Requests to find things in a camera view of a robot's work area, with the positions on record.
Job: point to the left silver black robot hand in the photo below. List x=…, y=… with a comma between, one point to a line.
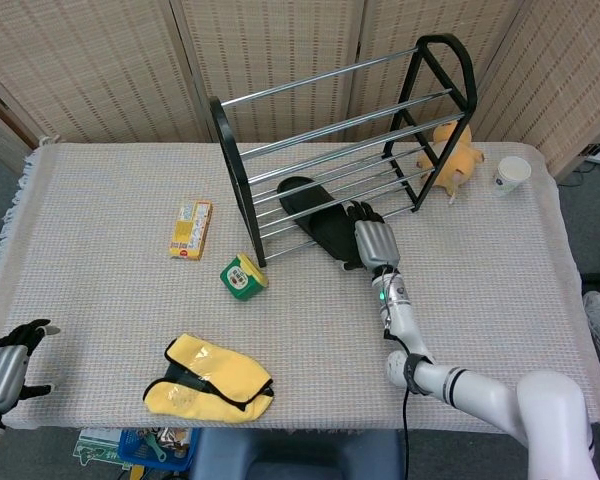
x=0, y=375

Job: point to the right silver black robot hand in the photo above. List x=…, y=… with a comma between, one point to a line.
x=377, y=242

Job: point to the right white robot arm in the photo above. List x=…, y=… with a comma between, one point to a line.
x=550, y=410

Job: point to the black chrome shoe rack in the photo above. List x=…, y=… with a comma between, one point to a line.
x=230, y=150

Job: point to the yellow slipper black trim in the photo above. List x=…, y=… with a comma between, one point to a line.
x=190, y=402
x=225, y=370

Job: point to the yellow plush toy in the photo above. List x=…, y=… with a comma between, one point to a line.
x=457, y=160

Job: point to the green white paper box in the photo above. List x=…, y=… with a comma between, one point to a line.
x=95, y=450

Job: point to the beige woven tablecloth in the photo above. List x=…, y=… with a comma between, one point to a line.
x=105, y=300

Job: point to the green yellow tin canister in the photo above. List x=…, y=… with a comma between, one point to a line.
x=240, y=279

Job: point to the white paper cup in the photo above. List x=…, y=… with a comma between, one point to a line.
x=511, y=175

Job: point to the blue plastic basket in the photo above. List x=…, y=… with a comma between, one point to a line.
x=140, y=452

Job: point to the yellow snack box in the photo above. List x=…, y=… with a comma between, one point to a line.
x=191, y=230

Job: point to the blue padded chair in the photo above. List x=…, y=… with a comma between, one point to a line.
x=300, y=455

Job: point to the beige folding screen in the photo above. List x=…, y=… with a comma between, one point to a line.
x=105, y=60

